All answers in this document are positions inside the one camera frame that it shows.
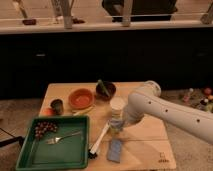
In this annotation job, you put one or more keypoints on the blue-grey towel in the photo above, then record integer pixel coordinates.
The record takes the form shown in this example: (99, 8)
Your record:
(116, 124)

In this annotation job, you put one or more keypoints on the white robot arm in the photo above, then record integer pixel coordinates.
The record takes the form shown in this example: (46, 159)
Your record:
(145, 99)

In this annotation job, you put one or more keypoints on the dark brown bowl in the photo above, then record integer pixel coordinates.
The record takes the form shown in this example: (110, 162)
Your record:
(111, 89)

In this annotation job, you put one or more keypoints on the red orange bowl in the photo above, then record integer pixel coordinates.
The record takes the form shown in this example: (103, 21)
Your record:
(81, 98)

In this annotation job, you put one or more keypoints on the green stick utensil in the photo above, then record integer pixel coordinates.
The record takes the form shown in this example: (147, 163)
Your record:
(104, 89)

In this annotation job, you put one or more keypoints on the white cup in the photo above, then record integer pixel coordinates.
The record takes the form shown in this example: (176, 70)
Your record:
(117, 104)

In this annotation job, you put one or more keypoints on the yellow banana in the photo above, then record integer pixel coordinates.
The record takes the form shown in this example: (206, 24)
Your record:
(83, 111)

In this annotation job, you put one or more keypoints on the dark metal mug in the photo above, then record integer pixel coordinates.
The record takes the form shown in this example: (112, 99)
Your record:
(57, 106)

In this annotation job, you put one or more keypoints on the blue sponge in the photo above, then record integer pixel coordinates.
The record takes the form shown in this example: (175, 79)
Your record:
(114, 150)

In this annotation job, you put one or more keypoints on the small orange fruit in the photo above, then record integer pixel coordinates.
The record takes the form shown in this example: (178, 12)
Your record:
(47, 112)

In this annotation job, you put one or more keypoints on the brown shoe middle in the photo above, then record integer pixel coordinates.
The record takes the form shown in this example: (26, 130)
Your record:
(78, 21)

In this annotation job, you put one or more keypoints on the brown shoe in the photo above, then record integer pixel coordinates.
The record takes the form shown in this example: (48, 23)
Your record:
(29, 21)
(78, 21)

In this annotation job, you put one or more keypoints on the green plastic tray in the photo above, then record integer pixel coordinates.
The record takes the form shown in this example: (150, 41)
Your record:
(55, 144)

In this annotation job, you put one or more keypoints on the silver fork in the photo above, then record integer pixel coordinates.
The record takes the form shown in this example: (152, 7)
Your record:
(55, 140)

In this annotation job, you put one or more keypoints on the bunch of dark grapes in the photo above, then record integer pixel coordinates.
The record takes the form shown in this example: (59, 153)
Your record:
(42, 128)

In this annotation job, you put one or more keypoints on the seated person in dark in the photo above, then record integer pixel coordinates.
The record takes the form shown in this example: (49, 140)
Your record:
(142, 10)

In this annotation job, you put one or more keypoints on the bottles on floor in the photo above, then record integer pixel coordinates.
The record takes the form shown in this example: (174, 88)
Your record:
(199, 99)

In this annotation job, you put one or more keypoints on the brown shoe left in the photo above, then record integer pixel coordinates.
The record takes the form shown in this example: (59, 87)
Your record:
(29, 21)

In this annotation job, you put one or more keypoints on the white handled brush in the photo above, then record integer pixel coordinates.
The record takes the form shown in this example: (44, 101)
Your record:
(92, 153)

